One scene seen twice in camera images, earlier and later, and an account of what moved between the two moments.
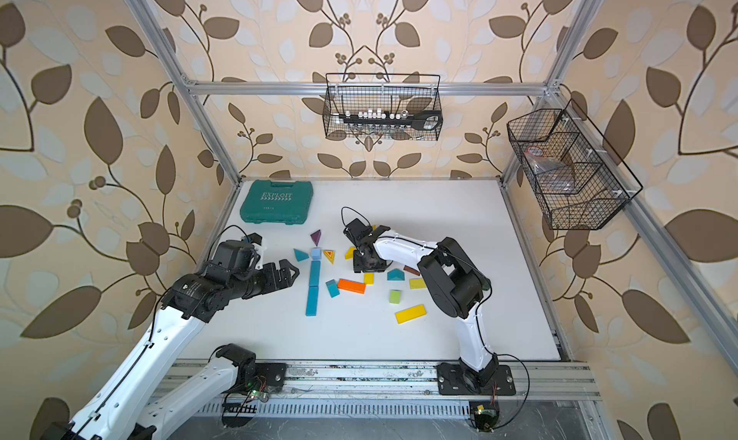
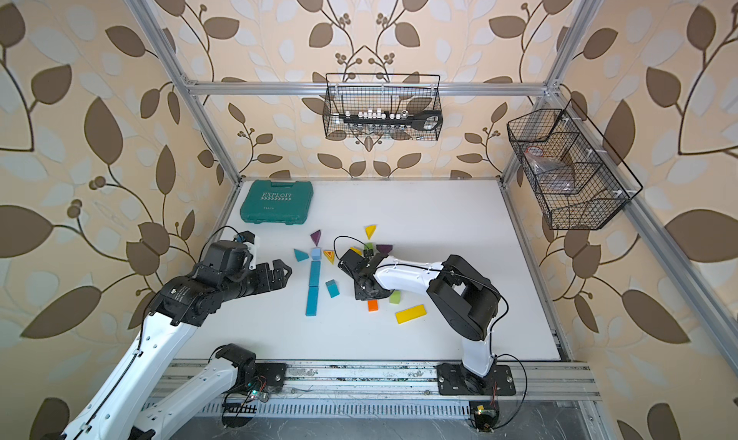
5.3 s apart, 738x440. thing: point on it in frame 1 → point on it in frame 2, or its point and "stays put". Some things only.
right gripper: x=356 y=264 → x=361 y=296
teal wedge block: x=332 y=287 stays put
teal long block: x=312 y=296 stays put
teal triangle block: x=300 y=256 stays put
